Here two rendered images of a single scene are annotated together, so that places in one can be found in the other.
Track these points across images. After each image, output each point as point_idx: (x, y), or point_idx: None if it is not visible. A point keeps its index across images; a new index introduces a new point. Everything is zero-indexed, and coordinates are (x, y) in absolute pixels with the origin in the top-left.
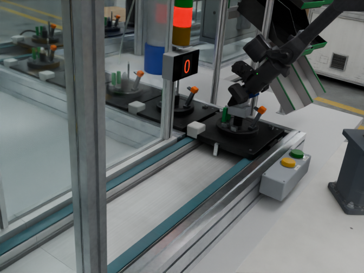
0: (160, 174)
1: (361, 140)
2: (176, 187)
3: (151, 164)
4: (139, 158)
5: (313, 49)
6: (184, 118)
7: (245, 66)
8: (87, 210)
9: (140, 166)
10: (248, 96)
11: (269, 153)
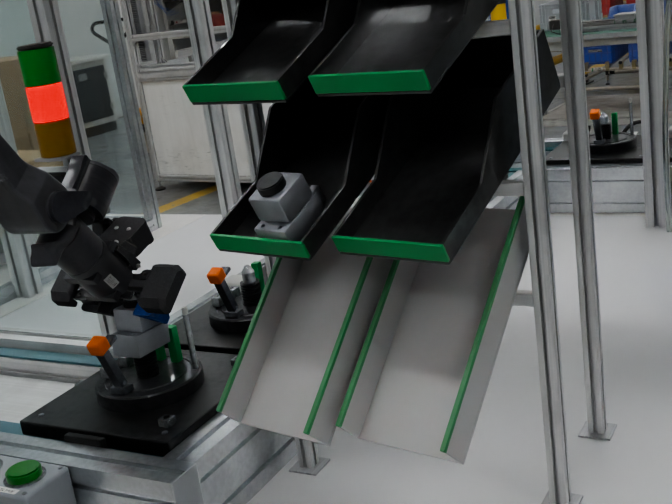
0: (25, 381)
1: None
2: None
3: (23, 357)
4: (30, 340)
5: (301, 246)
6: (199, 333)
7: (116, 232)
8: None
9: (18, 351)
10: (85, 298)
11: (41, 442)
